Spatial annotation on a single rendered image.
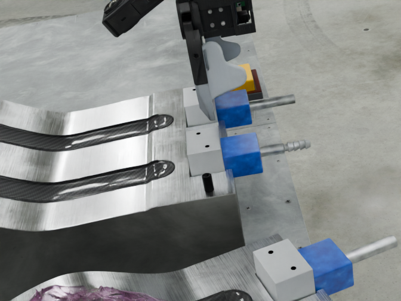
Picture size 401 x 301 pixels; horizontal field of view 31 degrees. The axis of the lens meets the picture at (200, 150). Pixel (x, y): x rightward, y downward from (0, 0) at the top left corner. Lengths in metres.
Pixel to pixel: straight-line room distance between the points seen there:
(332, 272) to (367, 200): 1.56
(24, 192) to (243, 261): 0.27
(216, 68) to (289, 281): 0.28
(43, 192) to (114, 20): 0.21
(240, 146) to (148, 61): 0.53
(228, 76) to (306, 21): 2.64
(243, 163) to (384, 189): 1.50
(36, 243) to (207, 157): 0.20
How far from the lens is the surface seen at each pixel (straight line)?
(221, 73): 0.83
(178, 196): 0.75
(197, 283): 0.69
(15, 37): 1.56
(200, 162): 0.77
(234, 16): 0.80
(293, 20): 3.49
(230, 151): 0.78
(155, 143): 0.85
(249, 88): 1.08
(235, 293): 0.68
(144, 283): 0.69
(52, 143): 0.93
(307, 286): 0.66
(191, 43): 0.80
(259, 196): 0.88
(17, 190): 0.84
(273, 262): 0.66
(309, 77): 2.94
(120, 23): 0.81
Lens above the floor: 1.31
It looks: 31 degrees down
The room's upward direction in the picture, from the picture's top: 11 degrees counter-clockwise
